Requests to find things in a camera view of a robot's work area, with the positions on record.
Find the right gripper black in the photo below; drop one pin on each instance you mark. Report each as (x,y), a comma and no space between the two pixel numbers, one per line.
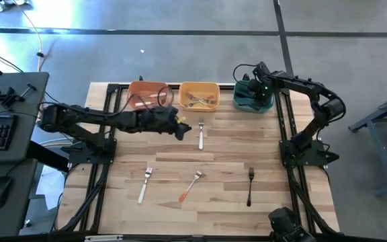
(262,94)

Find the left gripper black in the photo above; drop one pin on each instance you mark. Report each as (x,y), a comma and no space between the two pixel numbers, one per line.
(156,119)

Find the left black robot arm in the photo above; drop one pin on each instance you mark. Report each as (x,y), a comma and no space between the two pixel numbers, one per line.
(79,117)

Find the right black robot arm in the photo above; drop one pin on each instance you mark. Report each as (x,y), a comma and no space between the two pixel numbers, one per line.
(314,90)

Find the yellow tag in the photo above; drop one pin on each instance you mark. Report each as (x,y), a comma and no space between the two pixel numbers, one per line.
(180,119)

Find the teal plastic bin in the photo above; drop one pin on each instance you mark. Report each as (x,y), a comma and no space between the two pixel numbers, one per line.
(238,104)

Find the yellow plastic bin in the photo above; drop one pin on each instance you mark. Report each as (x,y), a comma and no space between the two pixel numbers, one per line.
(198,88)

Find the orange plastic bin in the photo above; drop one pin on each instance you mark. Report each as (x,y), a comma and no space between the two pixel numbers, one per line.
(136,89)

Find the blue-grey metal stand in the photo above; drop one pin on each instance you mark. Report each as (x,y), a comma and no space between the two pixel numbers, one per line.
(375,148)

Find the black bulky device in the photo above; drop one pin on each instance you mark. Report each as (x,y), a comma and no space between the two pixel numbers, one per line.
(284,225)

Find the silver metal bar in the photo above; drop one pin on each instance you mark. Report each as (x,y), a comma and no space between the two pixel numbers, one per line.
(102,238)

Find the white paper sheet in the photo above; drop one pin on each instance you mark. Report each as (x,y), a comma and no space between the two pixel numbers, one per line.
(47,188)

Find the grey desk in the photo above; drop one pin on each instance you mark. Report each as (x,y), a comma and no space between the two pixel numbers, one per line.
(29,134)
(19,218)

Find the black desk clamp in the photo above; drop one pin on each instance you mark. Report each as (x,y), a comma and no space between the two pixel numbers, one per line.
(7,97)

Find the black computer mouse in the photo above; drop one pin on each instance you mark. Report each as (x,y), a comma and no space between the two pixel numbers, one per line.
(0,191)

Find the black aluminium rig frame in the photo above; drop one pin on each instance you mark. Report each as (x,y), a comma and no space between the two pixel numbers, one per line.
(113,88)

